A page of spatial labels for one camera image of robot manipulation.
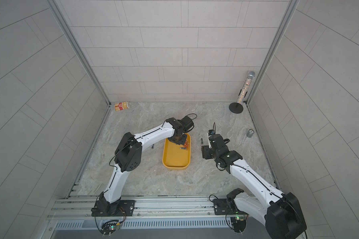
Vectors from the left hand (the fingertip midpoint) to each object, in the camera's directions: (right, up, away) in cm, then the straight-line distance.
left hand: (182, 141), depth 93 cm
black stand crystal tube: (+42, +22, +19) cm, 51 cm away
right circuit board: (+27, -33, -26) cm, 50 cm away
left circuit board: (-33, -36, -25) cm, 55 cm away
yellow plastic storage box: (-4, -8, -7) cm, 11 cm away
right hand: (+14, -2, -10) cm, 17 cm away
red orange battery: (+2, -2, -1) cm, 3 cm away
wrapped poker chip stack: (+44, +4, +2) cm, 44 cm away
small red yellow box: (-47, +23, +18) cm, 55 cm away
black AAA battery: (+13, -2, +1) cm, 13 cm away
